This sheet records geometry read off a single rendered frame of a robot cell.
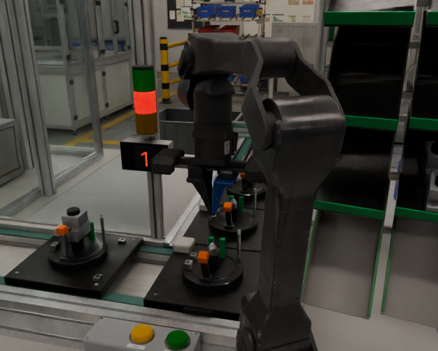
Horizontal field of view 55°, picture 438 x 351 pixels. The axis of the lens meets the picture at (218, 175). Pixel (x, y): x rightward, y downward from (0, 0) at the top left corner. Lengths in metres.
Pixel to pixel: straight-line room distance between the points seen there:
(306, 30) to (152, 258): 7.20
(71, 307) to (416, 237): 0.72
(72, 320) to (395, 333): 0.70
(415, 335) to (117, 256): 0.71
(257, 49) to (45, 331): 0.78
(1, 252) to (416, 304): 1.03
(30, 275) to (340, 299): 0.68
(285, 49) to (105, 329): 0.64
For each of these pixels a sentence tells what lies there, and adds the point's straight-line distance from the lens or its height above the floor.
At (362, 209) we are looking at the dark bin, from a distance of 0.78.
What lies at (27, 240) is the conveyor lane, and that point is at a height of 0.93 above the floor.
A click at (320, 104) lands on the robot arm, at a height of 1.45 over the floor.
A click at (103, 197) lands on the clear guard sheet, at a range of 1.18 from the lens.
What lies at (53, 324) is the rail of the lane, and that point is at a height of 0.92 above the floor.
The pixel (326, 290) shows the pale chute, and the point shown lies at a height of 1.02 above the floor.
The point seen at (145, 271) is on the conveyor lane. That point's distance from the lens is 1.11.
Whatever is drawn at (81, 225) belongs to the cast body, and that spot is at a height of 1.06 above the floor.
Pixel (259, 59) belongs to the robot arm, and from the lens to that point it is 0.42.
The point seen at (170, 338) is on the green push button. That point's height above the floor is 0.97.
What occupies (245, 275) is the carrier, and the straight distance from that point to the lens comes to 0.99.
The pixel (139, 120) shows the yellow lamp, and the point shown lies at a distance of 1.00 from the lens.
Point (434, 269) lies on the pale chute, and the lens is 0.93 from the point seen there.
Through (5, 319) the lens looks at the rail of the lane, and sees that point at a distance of 1.07.
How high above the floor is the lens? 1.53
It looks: 21 degrees down
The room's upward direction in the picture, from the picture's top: straight up
